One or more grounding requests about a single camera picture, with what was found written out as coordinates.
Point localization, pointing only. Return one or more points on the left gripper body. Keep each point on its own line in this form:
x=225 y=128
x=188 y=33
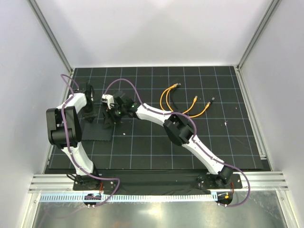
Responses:
x=89 y=108

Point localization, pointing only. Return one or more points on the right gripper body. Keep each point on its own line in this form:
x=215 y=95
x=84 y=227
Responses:
x=118 y=112

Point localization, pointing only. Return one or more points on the black network switch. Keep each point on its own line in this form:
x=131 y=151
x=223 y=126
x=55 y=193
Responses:
x=96 y=132

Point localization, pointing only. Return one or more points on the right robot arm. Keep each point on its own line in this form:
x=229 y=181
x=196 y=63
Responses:
x=180 y=129

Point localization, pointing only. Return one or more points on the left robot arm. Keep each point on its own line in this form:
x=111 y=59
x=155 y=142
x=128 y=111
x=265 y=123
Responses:
x=64 y=131

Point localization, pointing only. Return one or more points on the black grid mat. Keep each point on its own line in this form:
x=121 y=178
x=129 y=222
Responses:
x=212 y=95

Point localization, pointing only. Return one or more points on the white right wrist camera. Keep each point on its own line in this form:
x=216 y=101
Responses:
x=108 y=100

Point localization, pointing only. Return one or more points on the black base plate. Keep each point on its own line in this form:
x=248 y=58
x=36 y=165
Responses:
x=168 y=182

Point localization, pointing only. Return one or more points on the aluminium frame rail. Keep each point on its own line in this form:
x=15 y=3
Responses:
x=257 y=181

